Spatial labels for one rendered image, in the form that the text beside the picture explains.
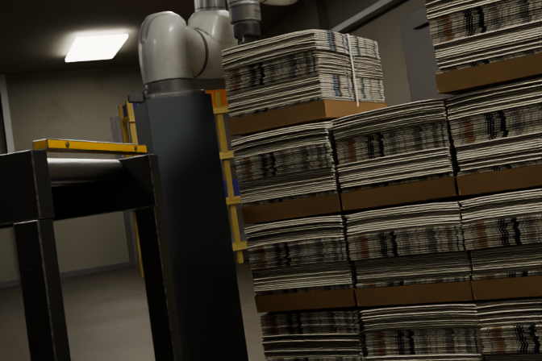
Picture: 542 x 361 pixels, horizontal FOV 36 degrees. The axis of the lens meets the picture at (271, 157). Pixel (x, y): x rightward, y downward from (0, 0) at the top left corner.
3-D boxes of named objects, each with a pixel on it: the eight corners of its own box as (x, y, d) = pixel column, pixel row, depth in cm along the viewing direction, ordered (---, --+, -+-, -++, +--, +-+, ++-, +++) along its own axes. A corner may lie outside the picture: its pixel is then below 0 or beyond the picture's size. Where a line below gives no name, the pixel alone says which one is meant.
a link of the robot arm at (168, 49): (131, 88, 256) (122, 18, 257) (178, 88, 269) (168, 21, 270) (164, 77, 244) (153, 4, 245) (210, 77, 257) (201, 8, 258)
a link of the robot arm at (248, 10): (265, 2, 236) (268, 22, 236) (239, 9, 241) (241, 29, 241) (248, -3, 229) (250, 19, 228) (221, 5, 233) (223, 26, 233)
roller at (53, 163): (120, 184, 192) (130, 166, 192) (6, 190, 147) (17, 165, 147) (103, 175, 194) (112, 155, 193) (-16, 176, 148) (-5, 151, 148)
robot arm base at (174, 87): (123, 109, 259) (121, 92, 260) (192, 103, 267) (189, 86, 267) (135, 100, 242) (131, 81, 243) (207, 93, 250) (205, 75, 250)
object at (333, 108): (262, 135, 230) (260, 119, 231) (355, 117, 215) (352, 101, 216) (229, 135, 217) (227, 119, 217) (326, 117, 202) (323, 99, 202)
